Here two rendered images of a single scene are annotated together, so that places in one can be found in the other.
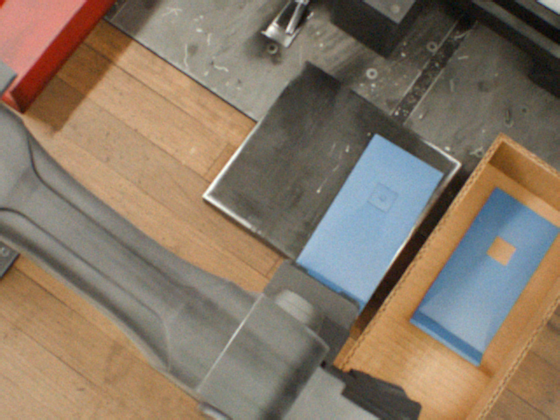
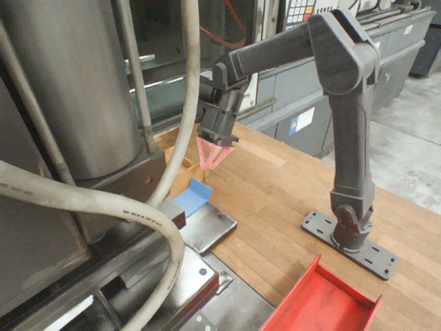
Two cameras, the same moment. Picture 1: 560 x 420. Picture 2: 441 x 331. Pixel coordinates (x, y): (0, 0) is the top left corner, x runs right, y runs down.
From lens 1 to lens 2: 0.83 m
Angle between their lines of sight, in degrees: 66
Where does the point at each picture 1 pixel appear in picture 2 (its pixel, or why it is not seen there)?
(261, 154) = (212, 233)
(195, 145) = (237, 247)
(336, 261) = (194, 198)
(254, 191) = (218, 221)
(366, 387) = (201, 105)
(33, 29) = (315, 309)
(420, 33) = not seen: hidden behind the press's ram
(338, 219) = (190, 209)
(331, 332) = (207, 117)
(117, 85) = (271, 276)
